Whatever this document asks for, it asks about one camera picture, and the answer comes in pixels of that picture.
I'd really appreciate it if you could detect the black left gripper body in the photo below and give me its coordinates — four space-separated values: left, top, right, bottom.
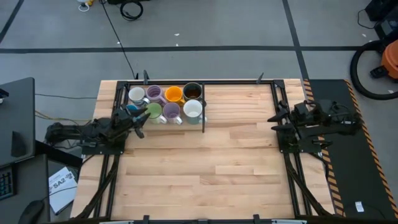
110 107 139 141

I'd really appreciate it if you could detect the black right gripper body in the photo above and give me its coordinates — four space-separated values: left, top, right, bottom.
287 101 312 138

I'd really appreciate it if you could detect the green mug white handle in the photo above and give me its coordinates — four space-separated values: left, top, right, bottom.
145 102 168 125

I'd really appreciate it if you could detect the blue white patterned mug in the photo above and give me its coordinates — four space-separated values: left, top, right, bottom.
127 86 150 108

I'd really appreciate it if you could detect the lilac stacked-ring mug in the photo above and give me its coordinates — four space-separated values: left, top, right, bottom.
146 85 169 106

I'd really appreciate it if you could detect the purple ribbed mug white handle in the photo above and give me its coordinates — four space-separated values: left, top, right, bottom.
162 102 184 126

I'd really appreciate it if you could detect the yellow mug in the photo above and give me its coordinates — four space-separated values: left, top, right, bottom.
164 86 187 107

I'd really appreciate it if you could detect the teal mug white handle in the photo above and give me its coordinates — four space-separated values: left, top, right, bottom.
182 99 208 126

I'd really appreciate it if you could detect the black hazard-striped floor mat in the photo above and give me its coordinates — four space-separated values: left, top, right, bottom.
303 79 398 220

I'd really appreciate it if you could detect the white SA2 booklet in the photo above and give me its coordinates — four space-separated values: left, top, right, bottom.
49 166 78 216

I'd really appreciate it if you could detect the black vacuum caster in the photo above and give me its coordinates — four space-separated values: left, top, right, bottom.
369 65 388 79

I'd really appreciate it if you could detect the dark grey desk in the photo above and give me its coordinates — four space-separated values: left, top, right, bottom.
0 77 35 167
0 154 50 224

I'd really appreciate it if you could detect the black wedge-shaped device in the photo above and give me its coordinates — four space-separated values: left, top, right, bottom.
11 130 27 158

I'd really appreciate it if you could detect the orange vacuum cleaner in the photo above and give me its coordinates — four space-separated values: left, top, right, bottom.
381 39 398 80

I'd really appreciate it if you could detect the black computer mouse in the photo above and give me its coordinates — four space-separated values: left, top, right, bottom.
17 200 45 224

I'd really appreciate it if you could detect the backlit keyboard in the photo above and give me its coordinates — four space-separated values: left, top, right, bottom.
0 164 16 200

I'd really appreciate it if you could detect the black equipment case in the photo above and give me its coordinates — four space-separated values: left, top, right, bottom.
365 0 398 40

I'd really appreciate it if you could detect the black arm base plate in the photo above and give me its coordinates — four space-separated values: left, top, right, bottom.
276 129 323 154
81 136 127 156

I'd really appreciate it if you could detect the black frame wooden shelf rack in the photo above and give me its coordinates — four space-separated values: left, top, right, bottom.
127 82 208 133

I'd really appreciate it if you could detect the black aluminium rig frame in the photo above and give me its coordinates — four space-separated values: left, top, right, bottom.
74 79 335 224

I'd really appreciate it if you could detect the yellow cable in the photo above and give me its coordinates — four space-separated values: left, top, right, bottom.
34 110 94 123

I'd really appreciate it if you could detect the black vacuum hose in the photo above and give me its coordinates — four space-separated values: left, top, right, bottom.
349 39 398 101

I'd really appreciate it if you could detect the long black floor cable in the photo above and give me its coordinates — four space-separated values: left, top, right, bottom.
99 0 139 80

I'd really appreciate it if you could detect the black cable coil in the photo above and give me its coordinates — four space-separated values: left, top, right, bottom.
119 0 144 22

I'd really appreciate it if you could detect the white cable loop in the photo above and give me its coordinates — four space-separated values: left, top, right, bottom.
76 0 95 12

